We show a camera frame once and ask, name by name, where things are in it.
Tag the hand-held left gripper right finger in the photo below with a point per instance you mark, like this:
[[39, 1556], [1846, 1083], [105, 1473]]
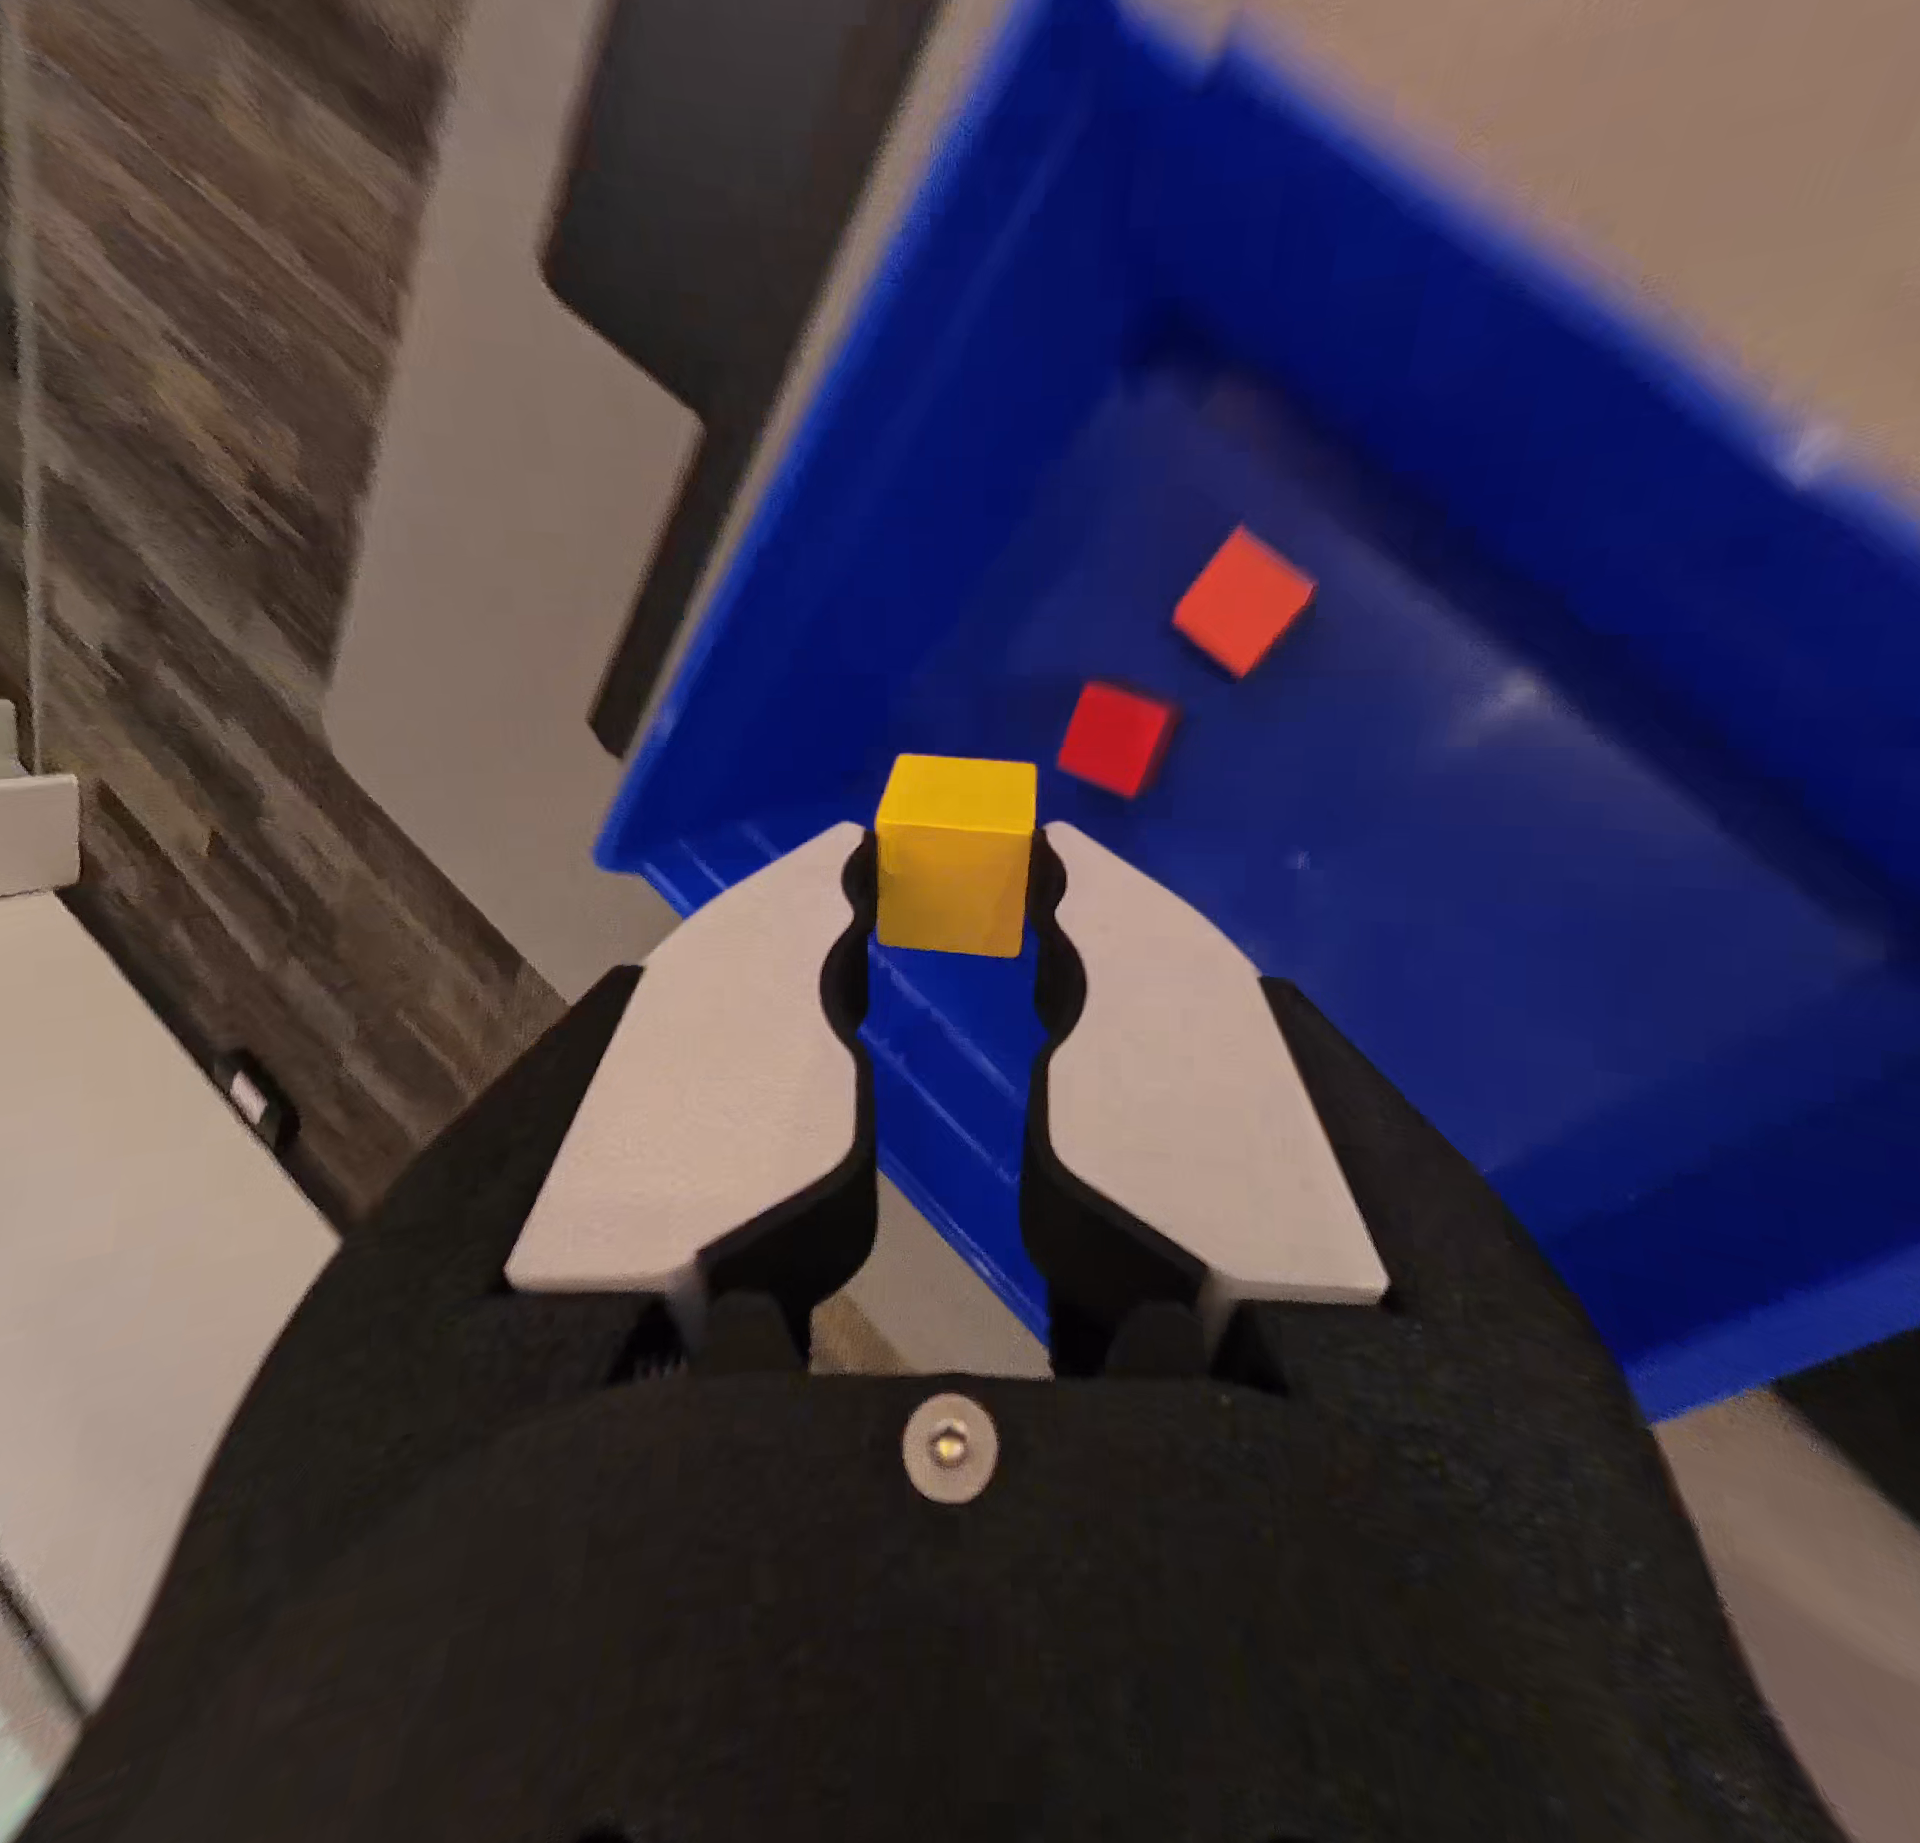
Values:
[[1201, 1109]]

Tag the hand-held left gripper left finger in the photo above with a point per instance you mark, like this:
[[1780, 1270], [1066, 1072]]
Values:
[[691, 1109]]

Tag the blue plastic bin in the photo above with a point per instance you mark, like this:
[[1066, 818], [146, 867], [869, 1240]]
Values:
[[1499, 975]]

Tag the yellow cube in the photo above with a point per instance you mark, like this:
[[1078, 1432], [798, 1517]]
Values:
[[954, 852]]

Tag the red cube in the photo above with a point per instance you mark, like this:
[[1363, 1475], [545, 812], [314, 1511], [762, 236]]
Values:
[[1116, 738]]

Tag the orange cube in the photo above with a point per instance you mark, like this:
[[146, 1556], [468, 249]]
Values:
[[1241, 598]]

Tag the black rectangular table panel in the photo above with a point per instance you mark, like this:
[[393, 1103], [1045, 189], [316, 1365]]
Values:
[[705, 222]]

